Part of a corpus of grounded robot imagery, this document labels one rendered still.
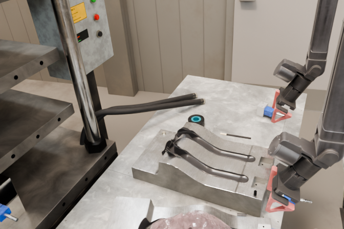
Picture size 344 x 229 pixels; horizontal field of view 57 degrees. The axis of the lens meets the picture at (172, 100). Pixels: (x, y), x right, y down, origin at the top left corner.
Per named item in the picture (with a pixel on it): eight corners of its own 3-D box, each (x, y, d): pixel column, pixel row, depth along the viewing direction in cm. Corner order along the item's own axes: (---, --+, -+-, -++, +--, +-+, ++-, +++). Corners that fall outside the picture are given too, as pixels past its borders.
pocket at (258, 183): (266, 187, 111) (267, 179, 109) (263, 198, 107) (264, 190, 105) (253, 183, 113) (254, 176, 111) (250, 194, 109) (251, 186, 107)
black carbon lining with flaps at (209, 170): (256, 160, 120) (258, 140, 115) (245, 190, 108) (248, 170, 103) (173, 139, 134) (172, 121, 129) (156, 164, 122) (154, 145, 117)
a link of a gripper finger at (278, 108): (264, 121, 118) (278, 104, 113) (265, 111, 124) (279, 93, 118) (280, 130, 118) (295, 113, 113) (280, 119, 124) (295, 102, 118)
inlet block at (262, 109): (285, 118, 153) (287, 109, 150) (281, 123, 150) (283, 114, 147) (260, 110, 160) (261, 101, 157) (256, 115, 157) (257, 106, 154)
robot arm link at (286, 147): (343, 157, 69) (338, 133, 76) (297, 132, 69) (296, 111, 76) (308, 186, 77) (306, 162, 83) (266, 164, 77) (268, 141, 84)
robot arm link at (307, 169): (328, 168, 74) (326, 153, 79) (302, 155, 74) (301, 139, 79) (309, 184, 78) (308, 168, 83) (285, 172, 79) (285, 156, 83)
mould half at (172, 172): (273, 166, 126) (277, 140, 119) (259, 218, 107) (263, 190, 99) (162, 139, 145) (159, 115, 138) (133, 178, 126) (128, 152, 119)
